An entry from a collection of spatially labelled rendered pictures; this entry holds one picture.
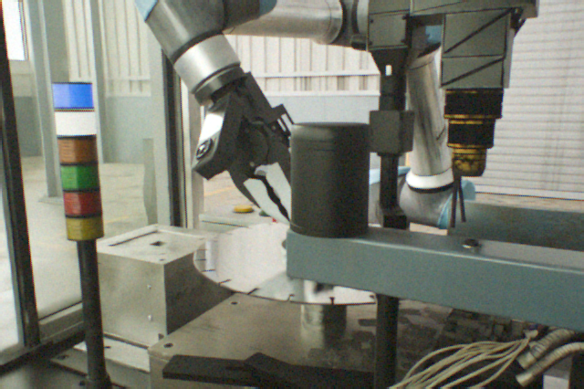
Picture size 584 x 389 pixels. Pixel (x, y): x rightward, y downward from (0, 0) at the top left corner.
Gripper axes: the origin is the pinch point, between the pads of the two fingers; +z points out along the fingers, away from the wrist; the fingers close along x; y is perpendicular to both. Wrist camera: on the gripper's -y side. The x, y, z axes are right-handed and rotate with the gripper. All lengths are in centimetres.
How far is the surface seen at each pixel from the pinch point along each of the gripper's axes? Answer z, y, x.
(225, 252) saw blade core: -1.3, -5.5, 7.5
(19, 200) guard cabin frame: -22.6, -8.8, 34.5
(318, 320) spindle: 12.0, -3.6, 2.0
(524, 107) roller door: 94, 579, 62
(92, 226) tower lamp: -12.8, -12.8, 17.0
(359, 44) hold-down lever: -14.7, 12.3, -14.6
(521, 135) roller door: 122, 573, 78
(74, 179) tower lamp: -18.5, -12.8, 14.8
